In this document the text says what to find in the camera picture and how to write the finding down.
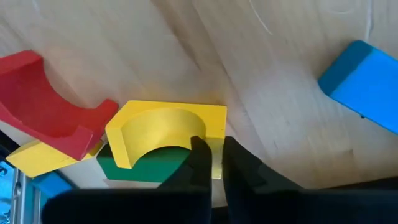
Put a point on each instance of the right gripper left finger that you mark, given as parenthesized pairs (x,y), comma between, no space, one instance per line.
(186,202)

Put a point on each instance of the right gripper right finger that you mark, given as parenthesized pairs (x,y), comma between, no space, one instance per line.
(248,199)

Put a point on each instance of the yellow arch block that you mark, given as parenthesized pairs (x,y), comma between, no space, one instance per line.
(174,109)

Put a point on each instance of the green wooden block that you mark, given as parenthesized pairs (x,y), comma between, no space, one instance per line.
(140,171)

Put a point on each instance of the blue wooden block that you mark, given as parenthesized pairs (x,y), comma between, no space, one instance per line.
(51,185)

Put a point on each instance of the yellow plank block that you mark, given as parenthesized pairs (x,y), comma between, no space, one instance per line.
(37,158)

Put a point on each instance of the blue plank block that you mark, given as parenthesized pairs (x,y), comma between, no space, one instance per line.
(367,87)

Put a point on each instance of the red arch block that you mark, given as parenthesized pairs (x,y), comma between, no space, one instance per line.
(31,102)

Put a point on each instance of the silver edge bracket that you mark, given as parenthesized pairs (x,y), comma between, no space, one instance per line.
(18,199)

